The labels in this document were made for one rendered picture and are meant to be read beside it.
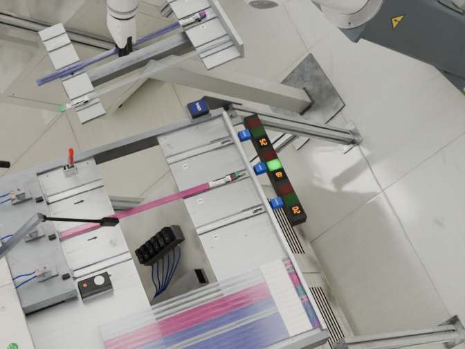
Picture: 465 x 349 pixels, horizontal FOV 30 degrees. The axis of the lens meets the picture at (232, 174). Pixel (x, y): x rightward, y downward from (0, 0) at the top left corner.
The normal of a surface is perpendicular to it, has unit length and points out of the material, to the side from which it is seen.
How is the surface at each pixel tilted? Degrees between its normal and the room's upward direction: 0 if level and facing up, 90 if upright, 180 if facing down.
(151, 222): 0
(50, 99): 90
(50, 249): 48
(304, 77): 0
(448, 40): 90
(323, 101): 0
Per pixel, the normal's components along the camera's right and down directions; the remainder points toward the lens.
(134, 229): -0.64, -0.08
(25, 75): 0.38, 0.83
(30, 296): 0.07, -0.46
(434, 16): 0.53, 0.68
